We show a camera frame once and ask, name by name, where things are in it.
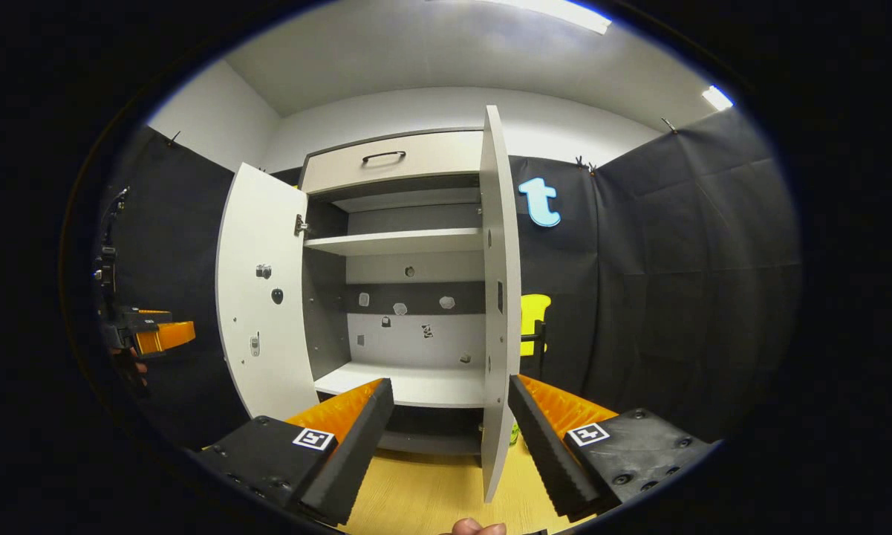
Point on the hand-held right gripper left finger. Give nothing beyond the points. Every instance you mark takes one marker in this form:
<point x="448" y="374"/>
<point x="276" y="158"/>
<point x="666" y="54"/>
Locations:
<point x="360" y="446"/>

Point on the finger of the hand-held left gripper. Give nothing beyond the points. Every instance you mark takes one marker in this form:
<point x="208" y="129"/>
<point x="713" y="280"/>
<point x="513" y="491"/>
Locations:
<point x="152" y="317"/>
<point x="167" y="336"/>

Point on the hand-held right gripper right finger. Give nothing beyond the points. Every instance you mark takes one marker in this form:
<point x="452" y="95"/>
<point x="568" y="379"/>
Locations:
<point x="546" y="453"/>

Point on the cabinet door with camera sticker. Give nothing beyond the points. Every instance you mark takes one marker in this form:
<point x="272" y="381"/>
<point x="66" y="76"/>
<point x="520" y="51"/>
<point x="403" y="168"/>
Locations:
<point x="267" y="245"/>

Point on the cabinet door with headphone sticker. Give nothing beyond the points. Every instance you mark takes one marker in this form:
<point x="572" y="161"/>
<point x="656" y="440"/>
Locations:
<point x="499" y="260"/>

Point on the double-door shoe cabinet body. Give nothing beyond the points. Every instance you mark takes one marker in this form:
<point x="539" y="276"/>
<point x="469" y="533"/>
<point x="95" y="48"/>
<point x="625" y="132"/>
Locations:
<point x="394" y="241"/>

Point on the small green bottle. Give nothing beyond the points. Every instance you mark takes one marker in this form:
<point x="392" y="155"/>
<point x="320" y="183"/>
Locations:
<point x="515" y="433"/>

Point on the black backdrop cloth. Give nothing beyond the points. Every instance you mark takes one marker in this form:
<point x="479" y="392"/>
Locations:
<point x="676" y="282"/>

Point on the short ceiling light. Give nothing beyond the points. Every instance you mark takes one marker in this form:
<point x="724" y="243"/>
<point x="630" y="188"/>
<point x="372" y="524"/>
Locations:
<point x="717" y="98"/>

